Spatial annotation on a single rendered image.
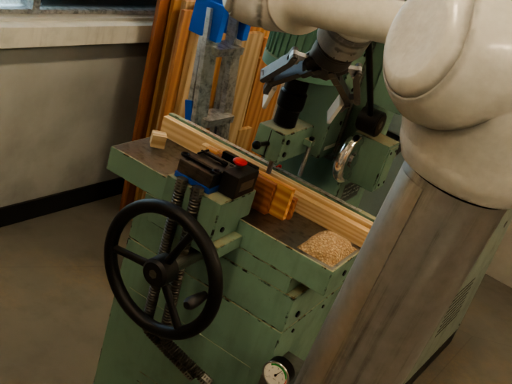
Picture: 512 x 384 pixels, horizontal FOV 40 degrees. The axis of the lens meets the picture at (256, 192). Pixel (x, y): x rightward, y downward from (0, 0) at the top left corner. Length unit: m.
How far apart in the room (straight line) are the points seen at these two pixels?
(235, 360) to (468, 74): 1.18
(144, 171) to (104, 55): 1.42
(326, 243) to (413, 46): 0.93
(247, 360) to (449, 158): 1.08
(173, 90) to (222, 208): 1.58
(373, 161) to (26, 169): 1.67
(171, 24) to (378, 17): 2.06
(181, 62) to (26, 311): 1.13
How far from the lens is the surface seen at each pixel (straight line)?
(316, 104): 1.63
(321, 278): 1.43
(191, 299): 1.31
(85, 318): 2.59
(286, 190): 1.51
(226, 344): 1.62
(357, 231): 1.54
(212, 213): 1.40
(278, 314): 1.51
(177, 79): 2.92
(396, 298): 0.67
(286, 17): 1.04
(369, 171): 1.67
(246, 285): 1.53
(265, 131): 1.54
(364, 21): 0.94
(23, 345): 2.45
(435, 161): 0.60
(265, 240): 1.47
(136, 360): 1.81
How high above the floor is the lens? 1.57
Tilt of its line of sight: 24 degrees down
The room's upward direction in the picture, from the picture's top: 18 degrees clockwise
